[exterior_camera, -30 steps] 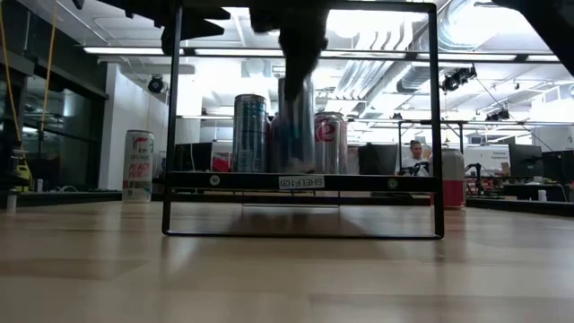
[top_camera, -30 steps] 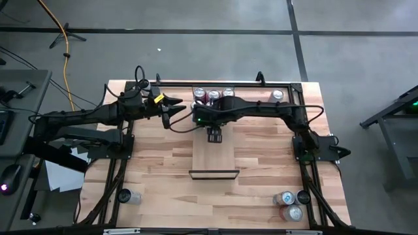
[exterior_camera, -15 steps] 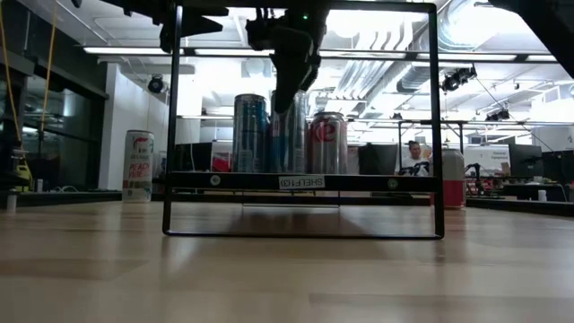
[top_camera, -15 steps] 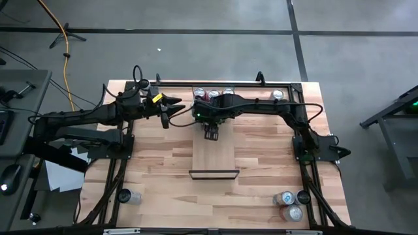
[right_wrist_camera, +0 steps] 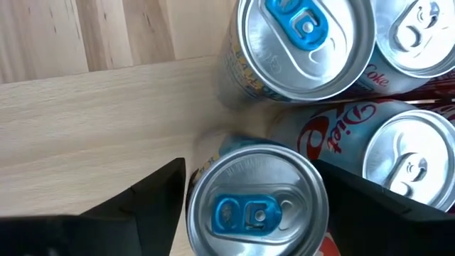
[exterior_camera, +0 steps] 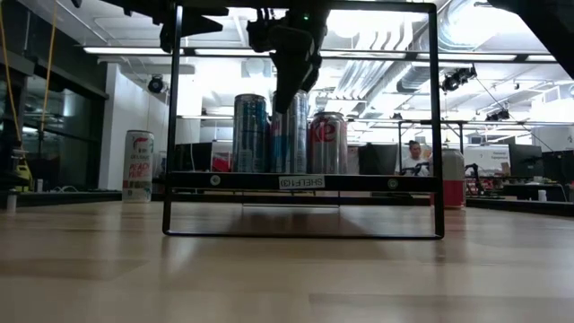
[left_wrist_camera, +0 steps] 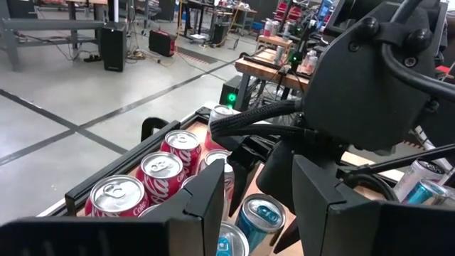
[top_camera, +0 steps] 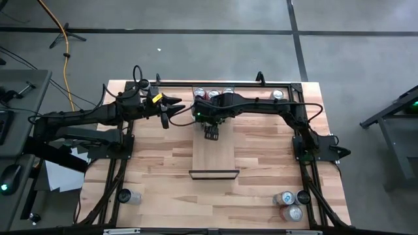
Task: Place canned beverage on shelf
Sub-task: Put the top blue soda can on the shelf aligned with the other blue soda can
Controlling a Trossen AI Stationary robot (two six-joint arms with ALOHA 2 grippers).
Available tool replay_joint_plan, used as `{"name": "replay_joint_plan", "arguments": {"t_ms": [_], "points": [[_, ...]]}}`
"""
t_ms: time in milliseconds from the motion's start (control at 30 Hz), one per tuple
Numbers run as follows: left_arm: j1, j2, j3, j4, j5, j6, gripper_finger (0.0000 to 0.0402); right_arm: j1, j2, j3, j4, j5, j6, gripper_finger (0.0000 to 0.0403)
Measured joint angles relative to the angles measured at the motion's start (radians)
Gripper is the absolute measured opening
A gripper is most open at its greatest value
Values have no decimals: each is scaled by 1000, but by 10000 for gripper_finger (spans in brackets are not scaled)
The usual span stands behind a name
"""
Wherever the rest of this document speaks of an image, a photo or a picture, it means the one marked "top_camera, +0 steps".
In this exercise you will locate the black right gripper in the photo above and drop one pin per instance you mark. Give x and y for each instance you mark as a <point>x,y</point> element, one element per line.
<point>209,112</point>

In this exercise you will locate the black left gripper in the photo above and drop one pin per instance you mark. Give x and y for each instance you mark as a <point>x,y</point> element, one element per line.
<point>140,106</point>

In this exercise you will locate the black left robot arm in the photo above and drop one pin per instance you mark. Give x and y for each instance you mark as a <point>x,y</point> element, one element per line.
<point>81,112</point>

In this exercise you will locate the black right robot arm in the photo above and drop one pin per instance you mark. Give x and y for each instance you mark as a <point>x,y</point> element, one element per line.
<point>261,102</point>

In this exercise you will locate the black-topped beverage can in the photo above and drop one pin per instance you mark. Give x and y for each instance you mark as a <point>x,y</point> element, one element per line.
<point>125,196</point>
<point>302,197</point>

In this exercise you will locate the yellow tag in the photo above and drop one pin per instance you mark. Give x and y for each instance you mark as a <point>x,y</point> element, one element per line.
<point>157,97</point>

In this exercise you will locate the can with blue tab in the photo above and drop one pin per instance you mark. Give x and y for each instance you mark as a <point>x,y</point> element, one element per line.
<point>287,197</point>

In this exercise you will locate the black tripod base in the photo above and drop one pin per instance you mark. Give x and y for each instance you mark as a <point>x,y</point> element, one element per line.
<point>66,32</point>

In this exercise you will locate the black diagonal beam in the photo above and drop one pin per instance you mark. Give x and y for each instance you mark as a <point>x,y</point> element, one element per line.
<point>55,157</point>

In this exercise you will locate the white paper sheets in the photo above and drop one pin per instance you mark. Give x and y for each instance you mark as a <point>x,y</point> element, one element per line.
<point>62,176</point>

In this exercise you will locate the red can silver top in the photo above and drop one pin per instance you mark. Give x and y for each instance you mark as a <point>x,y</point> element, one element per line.
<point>295,213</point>

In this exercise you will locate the grey desk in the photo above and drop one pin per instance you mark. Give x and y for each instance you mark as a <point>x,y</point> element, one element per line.
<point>29,98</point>

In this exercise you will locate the black keyboard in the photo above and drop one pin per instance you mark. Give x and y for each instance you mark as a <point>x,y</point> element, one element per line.
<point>5,125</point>

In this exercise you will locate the black caster wheel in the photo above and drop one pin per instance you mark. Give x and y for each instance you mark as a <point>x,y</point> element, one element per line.
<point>34,217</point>

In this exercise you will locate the black computer mouse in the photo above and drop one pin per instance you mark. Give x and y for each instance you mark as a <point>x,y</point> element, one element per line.
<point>9,178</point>

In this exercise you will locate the dark grey cart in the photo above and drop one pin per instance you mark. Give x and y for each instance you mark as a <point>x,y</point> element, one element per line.
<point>401,140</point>

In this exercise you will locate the black device green light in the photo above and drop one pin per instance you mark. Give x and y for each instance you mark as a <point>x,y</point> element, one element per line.
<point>414,105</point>

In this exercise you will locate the black table rail frame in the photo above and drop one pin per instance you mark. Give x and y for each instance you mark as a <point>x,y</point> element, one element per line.
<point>183,84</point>

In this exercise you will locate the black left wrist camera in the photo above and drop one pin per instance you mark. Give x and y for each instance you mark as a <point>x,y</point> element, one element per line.
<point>148,100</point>

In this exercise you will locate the black rail hook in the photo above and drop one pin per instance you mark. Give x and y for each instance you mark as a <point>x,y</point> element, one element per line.
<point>260,77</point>
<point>158,79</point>

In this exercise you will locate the black frame wooden shelf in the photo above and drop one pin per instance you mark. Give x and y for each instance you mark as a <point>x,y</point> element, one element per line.
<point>213,153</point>

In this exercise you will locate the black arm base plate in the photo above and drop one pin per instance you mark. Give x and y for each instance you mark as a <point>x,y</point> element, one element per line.
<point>328,147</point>
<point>98,151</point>

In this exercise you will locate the silver bracket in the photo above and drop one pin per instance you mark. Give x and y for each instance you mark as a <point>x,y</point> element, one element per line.
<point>121,231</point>
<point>303,232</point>

